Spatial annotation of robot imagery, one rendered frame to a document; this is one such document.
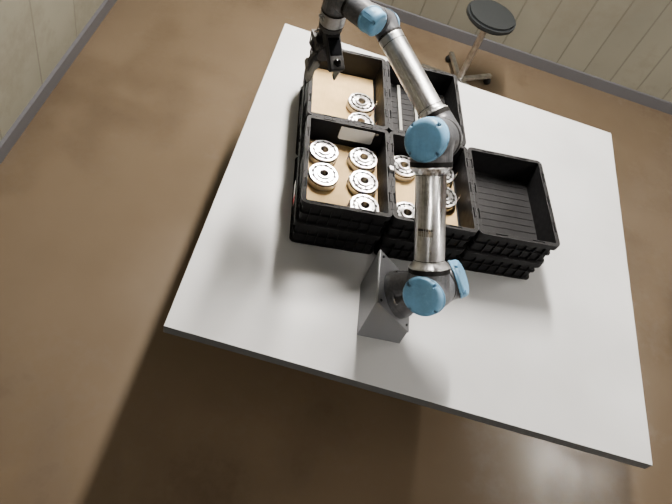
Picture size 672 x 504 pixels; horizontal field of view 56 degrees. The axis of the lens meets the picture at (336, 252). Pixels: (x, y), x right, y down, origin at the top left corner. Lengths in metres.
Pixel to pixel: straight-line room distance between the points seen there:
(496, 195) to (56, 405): 1.81
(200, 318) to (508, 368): 1.01
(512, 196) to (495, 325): 0.52
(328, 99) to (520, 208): 0.83
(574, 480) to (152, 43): 3.10
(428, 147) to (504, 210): 0.80
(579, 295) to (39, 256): 2.18
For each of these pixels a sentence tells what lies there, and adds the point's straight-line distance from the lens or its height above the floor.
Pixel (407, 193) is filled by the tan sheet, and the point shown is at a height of 0.83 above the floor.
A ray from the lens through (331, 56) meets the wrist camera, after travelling 1.95.
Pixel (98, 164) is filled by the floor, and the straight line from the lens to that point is 3.26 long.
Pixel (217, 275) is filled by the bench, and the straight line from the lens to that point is 2.07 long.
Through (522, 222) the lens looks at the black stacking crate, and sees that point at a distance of 2.43.
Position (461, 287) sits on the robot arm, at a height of 1.03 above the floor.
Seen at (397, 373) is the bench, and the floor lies 0.70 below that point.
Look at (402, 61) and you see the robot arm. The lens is 1.90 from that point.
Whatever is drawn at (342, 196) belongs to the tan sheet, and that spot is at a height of 0.83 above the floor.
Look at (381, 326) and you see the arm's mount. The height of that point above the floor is 0.78.
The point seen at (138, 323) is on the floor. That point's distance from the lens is 2.77.
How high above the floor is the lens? 2.45
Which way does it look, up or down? 52 degrees down
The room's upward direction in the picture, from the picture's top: 24 degrees clockwise
